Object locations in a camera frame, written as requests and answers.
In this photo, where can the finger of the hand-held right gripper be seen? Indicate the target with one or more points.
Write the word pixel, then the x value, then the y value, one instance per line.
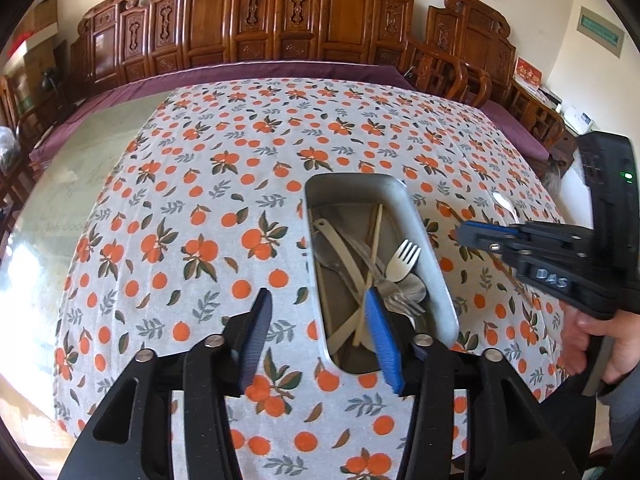
pixel 500 247
pixel 492 230

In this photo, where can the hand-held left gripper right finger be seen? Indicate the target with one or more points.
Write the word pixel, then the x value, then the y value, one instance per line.
pixel 382 335

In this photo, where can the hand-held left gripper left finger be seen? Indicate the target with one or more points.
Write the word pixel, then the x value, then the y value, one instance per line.
pixel 255 340

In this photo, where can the metal spoon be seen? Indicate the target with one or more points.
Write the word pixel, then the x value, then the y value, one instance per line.
pixel 503 203
pixel 414 287
pixel 327 252

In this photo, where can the grey metal tray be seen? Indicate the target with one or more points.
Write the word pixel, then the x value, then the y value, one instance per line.
pixel 440 280

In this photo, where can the pale metal fork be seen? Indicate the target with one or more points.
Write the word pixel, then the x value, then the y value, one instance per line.
pixel 402 260

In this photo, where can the person's right forearm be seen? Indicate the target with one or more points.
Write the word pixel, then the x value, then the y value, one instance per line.
pixel 627 410

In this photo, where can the person's right hand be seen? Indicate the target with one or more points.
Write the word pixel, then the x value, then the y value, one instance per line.
pixel 622 350

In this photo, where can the white ladle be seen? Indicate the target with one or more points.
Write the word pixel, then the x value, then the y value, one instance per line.
pixel 345 255

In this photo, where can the wooden cabinet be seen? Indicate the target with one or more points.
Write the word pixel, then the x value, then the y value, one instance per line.
pixel 565 147

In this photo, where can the white box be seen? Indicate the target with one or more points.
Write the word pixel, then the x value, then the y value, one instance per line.
pixel 586 122

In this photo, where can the stack of papers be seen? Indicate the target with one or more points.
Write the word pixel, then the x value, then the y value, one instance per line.
pixel 550 97

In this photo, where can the red desk calendar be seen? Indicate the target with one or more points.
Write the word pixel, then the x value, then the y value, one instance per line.
pixel 529 72

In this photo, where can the wooden armchair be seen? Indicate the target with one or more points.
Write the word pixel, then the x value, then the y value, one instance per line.
pixel 440 72

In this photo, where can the orange print tablecloth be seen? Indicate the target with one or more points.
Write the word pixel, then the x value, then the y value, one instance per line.
pixel 200 160

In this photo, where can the narrow carved wooden bench back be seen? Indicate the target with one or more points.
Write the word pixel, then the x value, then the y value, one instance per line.
pixel 107 45

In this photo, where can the cardboard box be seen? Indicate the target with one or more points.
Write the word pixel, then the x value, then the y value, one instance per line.
pixel 42 17

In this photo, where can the green framed wall panel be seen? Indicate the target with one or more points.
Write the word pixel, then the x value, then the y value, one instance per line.
pixel 602 30

